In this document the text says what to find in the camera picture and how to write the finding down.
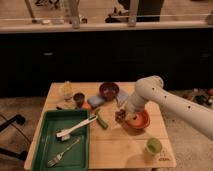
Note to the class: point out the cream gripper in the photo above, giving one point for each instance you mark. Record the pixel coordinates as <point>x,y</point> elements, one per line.
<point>130,116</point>

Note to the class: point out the dark purple grapes bunch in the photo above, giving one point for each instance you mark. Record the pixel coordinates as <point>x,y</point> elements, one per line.
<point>120,116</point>

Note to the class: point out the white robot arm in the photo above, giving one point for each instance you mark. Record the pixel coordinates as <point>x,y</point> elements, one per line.
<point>151,89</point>

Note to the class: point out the orange clay bowl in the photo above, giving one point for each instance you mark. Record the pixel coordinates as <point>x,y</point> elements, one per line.
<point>141,122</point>

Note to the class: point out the grey blue cloth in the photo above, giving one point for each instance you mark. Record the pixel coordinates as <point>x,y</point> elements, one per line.
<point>121,97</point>

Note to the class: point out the green cucumber toy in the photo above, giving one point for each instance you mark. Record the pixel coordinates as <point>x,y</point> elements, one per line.
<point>100,121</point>

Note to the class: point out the dark red bowl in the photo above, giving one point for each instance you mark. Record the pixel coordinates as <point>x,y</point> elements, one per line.
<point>108,90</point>

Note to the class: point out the green cup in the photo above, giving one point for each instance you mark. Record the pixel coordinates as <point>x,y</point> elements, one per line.
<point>154,146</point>

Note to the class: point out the small dark cup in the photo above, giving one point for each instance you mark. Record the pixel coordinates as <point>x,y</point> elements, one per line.
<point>79,99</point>

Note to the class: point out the beige flat object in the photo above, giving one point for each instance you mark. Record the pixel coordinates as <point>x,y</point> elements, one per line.
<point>65,105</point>

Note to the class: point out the green plastic tray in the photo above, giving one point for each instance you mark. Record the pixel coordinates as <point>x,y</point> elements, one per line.
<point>48,145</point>

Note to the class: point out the white brush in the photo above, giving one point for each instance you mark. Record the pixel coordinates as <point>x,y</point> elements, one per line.
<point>79,125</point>

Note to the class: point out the silver fork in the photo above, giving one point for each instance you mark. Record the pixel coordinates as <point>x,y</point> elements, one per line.
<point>56,159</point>

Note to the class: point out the black chair base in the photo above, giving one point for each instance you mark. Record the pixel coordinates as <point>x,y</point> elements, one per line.
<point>11,131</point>

